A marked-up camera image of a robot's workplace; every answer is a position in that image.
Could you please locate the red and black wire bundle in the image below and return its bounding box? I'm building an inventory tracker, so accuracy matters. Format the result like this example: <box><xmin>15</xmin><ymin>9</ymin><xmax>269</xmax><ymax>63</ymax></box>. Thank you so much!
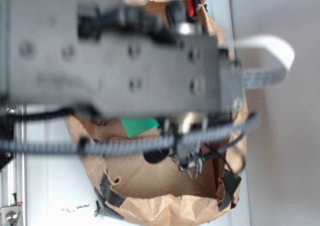
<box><xmin>184</xmin><ymin>0</ymin><xmax>203</xmax><ymax>19</ymax></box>

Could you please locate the metal corner bracket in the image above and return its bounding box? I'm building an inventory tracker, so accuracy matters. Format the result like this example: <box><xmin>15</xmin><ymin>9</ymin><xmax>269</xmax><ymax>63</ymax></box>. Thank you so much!
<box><xmin>0</xmin><ymin>205</ymin><xmax>21</xmax><ymax>226</ymax></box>

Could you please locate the aluminium frame rail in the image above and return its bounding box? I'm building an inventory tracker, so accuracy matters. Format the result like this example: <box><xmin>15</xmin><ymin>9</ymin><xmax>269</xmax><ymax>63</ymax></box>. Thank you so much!
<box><xmin>0</xmin><ymin>105</ymin><xmax>27</xmax><ymax>226</ymax></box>

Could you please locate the white flat ribbon cable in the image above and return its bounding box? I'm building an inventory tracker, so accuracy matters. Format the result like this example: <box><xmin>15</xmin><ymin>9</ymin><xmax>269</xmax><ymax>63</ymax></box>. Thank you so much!
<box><xmin>234</xmin><ymin>34</ymin><xmax>295</xmax><ymax>89</ymax></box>

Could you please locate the grey braided cable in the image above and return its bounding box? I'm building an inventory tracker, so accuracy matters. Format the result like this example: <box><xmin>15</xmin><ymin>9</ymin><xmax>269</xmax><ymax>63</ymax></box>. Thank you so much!
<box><xmin>0</xmin><ymin>111</ymin><xmax>262</xmax><ymax>157</ymax></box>

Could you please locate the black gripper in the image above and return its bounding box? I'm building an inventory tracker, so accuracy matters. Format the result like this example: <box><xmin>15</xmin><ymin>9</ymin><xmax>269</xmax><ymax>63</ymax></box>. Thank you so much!
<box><xmin>143</xmin><ymin>49</ymin><xmax>245</xmax><ymax>179</ymax></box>

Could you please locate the brown paper bag box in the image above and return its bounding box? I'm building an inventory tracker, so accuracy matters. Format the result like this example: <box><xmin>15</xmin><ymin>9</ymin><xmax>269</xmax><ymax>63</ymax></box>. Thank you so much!
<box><xmin>64</xmin><ymin>0</ymin><xmax>247</xmax><ymax>226</ymax></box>

